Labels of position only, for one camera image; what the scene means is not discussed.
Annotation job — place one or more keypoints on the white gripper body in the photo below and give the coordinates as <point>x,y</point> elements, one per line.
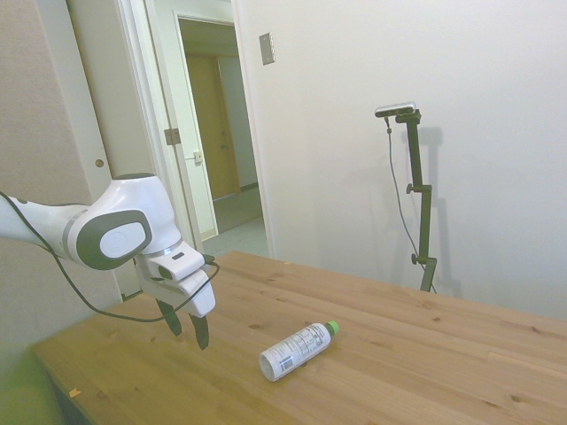
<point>195,294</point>

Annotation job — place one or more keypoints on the black camera stand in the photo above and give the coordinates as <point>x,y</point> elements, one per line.
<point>424,212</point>

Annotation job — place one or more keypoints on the metal door latch plate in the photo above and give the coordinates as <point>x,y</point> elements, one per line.
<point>197,156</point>

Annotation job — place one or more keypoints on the white green-capped water bottle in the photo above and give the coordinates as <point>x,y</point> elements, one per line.
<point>297,350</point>

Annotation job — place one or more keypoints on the blurry green object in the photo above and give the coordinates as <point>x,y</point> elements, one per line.
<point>22,389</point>

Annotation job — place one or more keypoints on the round brass door fitting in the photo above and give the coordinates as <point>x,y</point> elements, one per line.
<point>100,163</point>

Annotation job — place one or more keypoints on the silver exterior camera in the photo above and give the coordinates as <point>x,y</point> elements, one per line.
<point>396,109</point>

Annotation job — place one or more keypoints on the white door frame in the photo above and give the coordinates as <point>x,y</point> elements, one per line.
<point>137,88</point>

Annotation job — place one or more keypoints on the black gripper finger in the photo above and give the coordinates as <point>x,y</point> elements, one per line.
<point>173,321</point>
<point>201,332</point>

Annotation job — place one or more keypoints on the brown wooden hallway door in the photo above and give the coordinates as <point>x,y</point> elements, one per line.
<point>208,133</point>

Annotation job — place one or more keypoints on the small orange tape scrap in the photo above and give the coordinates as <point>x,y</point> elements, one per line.
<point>74,391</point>

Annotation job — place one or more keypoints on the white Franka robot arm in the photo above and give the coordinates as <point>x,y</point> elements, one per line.
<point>53,223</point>

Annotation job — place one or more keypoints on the metal door hinge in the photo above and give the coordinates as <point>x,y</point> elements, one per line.
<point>173,136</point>

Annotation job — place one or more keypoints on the white open door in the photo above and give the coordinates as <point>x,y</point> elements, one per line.
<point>177,110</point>

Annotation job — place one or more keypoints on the grey wall switch plate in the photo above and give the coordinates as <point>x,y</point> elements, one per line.
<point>267,48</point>

